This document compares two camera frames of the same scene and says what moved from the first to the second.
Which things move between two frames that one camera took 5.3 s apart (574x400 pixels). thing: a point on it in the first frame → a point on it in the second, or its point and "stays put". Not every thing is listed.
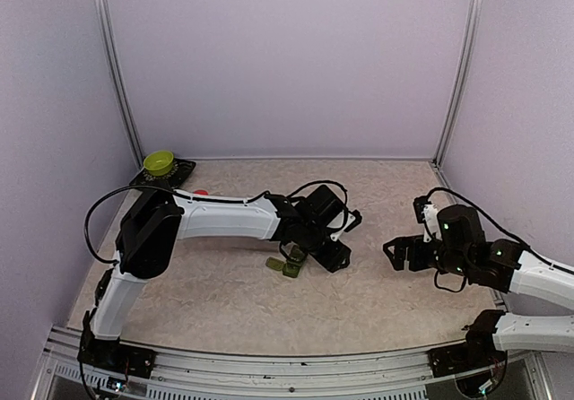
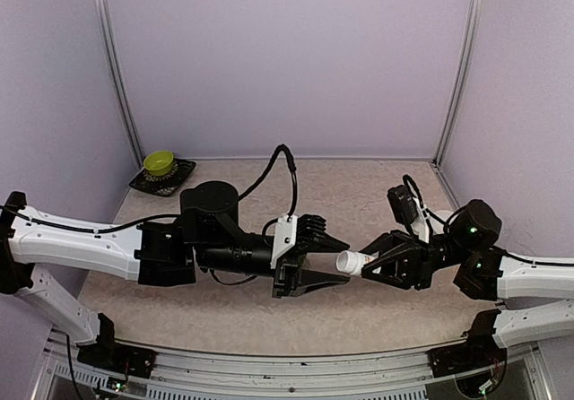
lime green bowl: (159, 163) stays put
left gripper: (334, 261) → (287, 266)
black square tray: (176, 178) stays put
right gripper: (414, 242) → (409, 261)
